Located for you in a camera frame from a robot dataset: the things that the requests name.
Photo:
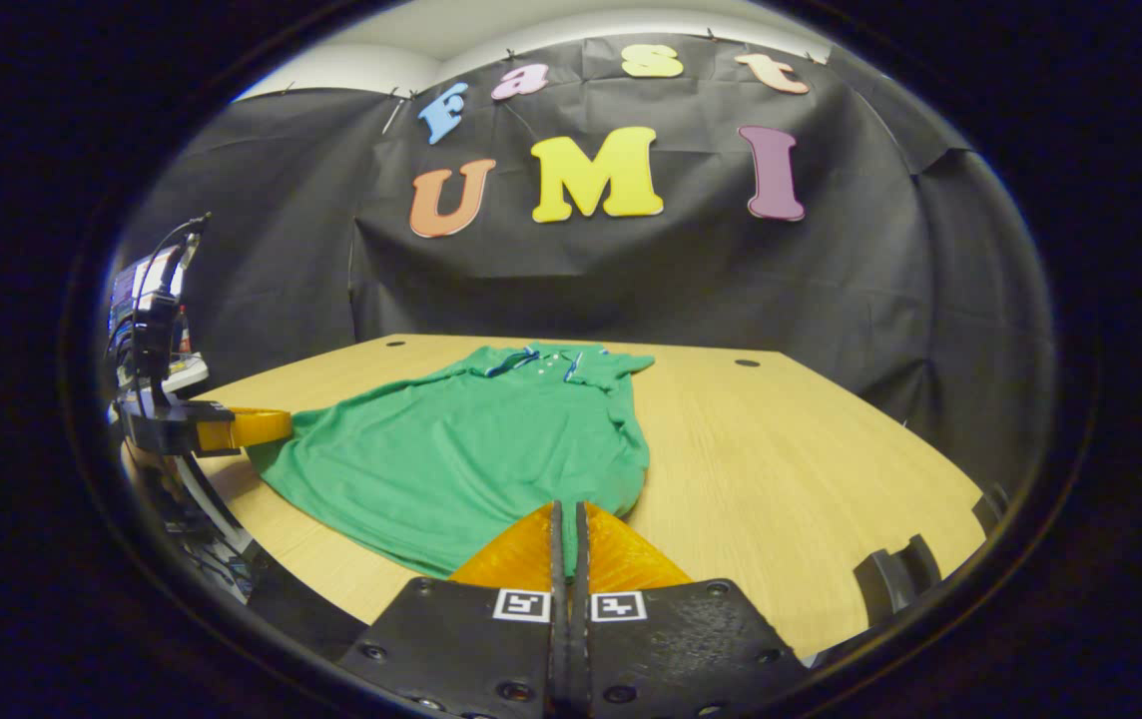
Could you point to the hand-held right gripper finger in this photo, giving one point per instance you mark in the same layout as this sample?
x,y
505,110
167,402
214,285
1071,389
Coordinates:
x,y
581,569
556,569

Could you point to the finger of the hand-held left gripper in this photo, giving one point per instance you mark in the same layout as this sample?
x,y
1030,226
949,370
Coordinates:
x,y
252,426

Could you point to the green T-shirt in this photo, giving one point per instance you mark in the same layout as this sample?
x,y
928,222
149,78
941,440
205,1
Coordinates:
x,y
451,449

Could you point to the red bottle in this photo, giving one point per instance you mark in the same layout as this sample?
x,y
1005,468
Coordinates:
x,y
183,335

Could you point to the white side desk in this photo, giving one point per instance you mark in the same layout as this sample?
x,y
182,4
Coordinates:
x,y
190,371

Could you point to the computer monitor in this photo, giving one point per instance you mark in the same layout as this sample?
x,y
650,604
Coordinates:
x,y
154,272

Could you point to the black backdrop cloth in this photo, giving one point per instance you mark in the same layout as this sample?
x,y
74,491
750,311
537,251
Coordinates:
x,y
631,280

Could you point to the black chair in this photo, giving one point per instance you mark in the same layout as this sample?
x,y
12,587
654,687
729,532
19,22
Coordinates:
x,y
895,579

